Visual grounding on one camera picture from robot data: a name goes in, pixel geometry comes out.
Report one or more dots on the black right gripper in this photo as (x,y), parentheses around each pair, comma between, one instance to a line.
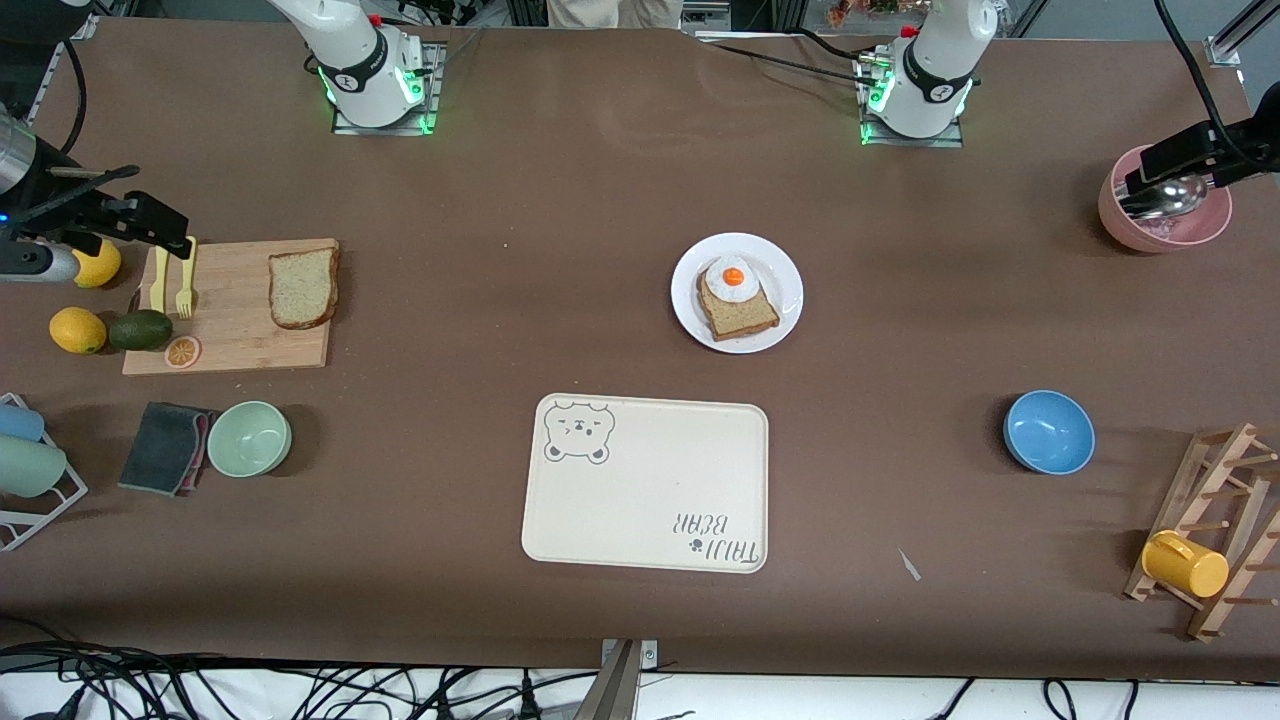
(46,196)

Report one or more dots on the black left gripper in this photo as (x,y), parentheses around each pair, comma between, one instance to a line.
(1237,143)

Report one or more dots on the brown bread slice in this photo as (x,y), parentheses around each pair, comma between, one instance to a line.
(302,290)
(740,318)

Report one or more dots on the white round plate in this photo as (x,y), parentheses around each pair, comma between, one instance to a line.
(785,290)

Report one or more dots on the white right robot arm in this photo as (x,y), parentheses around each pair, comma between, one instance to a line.
(360,70)

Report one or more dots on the metal spoon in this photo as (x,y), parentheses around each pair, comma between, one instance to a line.
(1175,200)

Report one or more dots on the yellow plastic knife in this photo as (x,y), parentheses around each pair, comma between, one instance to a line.
(160,280)

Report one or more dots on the yellow plastic fork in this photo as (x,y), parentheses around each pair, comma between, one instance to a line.
(186,280)

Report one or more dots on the yellow lemon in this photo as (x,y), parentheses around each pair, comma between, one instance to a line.
(77,331)
(100,268)

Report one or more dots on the pink bowl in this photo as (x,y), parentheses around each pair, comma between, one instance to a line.
(1120,225)

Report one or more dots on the dark green avocado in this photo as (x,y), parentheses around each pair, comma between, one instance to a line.
(140,331)

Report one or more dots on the orange slice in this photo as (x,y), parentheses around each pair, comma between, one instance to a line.
(182,352)

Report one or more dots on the wooden cutting board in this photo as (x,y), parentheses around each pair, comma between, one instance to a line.
(240,340)

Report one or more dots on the grey folded cloth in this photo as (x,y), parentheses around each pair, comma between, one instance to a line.
(160,448)

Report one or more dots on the light green bowl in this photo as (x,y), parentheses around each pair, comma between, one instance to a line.
(249,440)

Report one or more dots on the light blue cup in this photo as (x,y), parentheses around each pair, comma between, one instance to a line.
(18,422)

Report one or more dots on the pale green cup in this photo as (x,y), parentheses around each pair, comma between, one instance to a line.
(28,467)

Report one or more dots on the blue bowl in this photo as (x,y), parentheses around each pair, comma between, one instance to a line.
(1050,432)

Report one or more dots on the yellow mug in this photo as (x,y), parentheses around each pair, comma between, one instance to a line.
(1185,565)

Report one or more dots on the wooden mug rack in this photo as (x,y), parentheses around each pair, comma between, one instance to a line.
(1207,618)

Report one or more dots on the fried egg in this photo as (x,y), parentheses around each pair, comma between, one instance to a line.
(733,278)

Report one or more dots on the brown bread slice under egg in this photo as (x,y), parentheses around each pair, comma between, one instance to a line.
(740,318)

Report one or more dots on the small white paper scrap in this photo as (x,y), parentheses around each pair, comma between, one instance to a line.
(910,566)

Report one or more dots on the beige trousers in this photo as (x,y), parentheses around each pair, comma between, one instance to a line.
(615,12)

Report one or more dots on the cream bear print tray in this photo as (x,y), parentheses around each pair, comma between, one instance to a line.
(650,490)

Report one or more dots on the aluminium frame profile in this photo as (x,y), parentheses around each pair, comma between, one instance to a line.
(80,25)
(1235,40)

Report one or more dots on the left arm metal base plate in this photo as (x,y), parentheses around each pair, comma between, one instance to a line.
(915,143)

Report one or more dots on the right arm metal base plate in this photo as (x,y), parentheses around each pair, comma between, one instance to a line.
(432,90)

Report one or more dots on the grey metal post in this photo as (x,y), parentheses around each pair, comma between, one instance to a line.
(615,690)

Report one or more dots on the small metal bracket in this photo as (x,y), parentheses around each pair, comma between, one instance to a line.
(650,655)

